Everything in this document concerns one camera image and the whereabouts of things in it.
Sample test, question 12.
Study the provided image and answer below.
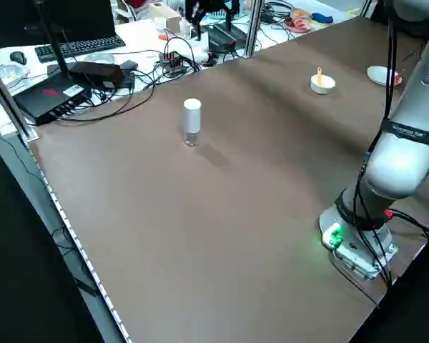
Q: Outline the white-capped glass oil pot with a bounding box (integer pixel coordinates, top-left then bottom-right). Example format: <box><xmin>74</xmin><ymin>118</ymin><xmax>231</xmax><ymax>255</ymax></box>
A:
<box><xmin>182</xmin><ymin>99</ymin><xmax>202</xmax><ymax>148</ymax></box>

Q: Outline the clear glass bowl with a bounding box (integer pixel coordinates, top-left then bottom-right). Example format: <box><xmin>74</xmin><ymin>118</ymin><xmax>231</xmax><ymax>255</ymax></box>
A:
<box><xmin>289</xmin><ymin>6</ymin><xmax>312</xmax><ymax>19</ymax></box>

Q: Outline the small white bowl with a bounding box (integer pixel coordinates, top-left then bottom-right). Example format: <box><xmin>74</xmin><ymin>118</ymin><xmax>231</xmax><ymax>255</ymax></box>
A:
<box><xmin>310</xmin><ymin>74</ymin><xmax>337</xmax><ymax>96</ymax></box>

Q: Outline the black power supply box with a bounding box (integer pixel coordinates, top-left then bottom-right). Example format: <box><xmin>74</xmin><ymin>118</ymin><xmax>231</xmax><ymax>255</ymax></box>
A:
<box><xmin>207</xmin><ymin>29</ymin><xmax>237</xmax><ymax>51</ymax></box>
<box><xmin>213</xmin><ymin>21</ymin><xmax>248</xmax><ymax>41</ymax></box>

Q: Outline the cardboard box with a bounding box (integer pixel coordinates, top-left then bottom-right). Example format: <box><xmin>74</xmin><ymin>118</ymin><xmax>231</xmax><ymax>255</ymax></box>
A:
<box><xmin>152</xmin><ymin>4</ymin><xmax>182</xmax><ymax>32</ymax></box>

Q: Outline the usb hub with red plugs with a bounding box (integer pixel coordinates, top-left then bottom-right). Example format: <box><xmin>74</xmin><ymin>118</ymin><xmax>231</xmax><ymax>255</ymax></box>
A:
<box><xmin>158</xmin><ymin>51</ymin><xmax>187</xmax><ymax>76</ymax></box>

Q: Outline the pink plate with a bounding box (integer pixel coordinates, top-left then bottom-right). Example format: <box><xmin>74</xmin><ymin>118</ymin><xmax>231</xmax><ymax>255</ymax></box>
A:
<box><xmin>284</xmin><ymin>16</ymin><xmax>313</xmax><ymax>34</ymax></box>

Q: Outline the clear plastic lid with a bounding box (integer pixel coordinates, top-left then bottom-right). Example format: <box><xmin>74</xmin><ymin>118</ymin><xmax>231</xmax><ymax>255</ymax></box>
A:
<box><xmin>82</xmin><ymin>52</ymin><xmax>114</xmax><ymax>64</ymax></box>

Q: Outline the dark oblong box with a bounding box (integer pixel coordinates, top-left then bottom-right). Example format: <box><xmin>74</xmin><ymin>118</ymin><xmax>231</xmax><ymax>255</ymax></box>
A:
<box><xmin>69</xmin><ymin>61</ymin><xmax>125</xmax><ymax>89</ymax></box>

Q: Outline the black keyboard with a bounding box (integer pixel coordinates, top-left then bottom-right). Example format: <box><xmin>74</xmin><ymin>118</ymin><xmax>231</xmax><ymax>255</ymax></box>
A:
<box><xmin>34</xmin><ymin>35</ymin><xmax>127</xmax><ymax>64</ymax></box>

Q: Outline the black computer monitor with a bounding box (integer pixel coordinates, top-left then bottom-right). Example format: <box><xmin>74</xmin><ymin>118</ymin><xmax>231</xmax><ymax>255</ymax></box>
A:
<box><xmin>0</xmin><ymin>0</ymin><xmax>117</xmax><ymax>49</ymax></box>

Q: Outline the white round plate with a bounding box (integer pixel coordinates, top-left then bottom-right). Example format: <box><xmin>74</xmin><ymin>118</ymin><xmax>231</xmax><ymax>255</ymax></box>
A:
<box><xmin>366</xmin><ymin>65</ymin><xmax>404</xmax><ymax>87</ymax></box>

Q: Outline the black router with red logo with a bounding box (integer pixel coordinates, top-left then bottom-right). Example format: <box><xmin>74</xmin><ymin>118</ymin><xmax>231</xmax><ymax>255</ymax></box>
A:
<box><xmin>13</xmin><ymin>73</ymin><xmax>94</xmax><ymax>126</ymax></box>

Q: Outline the clear foil tray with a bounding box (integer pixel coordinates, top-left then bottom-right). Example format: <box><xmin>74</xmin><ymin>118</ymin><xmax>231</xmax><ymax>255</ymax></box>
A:
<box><xmin>0</xmin><ymin>63</ymin><xmax>31</xmax><ymax>88</ymax></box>

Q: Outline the aluminium frame post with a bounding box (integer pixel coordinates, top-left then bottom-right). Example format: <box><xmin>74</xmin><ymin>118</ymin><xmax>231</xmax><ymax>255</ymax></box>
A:
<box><xmin>0</xmin><ymin>55</ymin><xmax>41</xmax><ymax>143</ymax></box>
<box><xmin>244</xmin><ymin>0</ymin><xmax>265</xmax><ymax>58</ymax></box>

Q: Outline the black looped cable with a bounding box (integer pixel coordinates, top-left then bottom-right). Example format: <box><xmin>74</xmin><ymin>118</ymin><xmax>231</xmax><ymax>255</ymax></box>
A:
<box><xmin>55</xmin><ymin>76</ymin><xmax>155</xmax><ymax>123</ymax></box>

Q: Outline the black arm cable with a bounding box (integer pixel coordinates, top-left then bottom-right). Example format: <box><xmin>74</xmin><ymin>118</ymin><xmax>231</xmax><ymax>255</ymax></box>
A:
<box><xmin>350</xmin><ymin>0</ymin><xmax>398</xmax><ymax>292</ymax></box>

